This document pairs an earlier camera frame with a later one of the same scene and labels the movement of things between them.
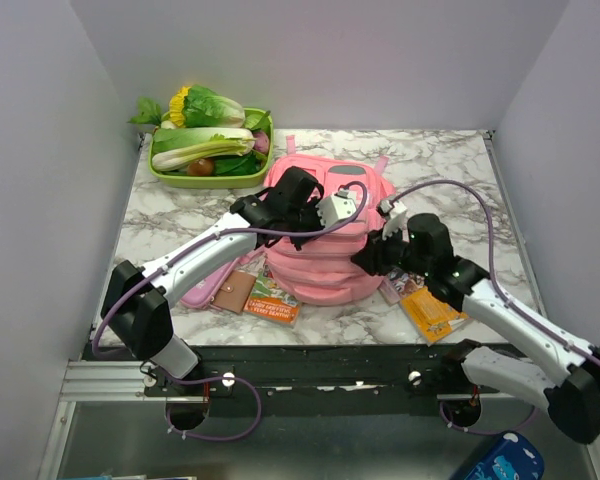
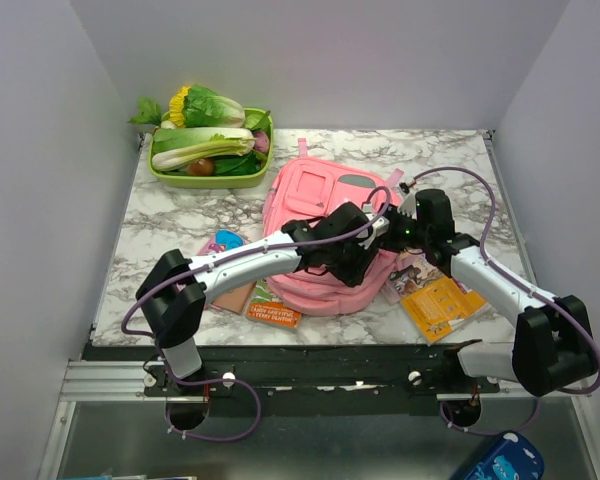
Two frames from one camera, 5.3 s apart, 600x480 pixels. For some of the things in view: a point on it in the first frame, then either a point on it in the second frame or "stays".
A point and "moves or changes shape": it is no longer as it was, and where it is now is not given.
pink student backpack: (324, 270) moves or changes shape
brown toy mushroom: (201, 167) stays
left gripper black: (311, 207) to (353, 273)
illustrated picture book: (396, 284) stays
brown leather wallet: (235, 291) stays
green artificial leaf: (148, 112) stays
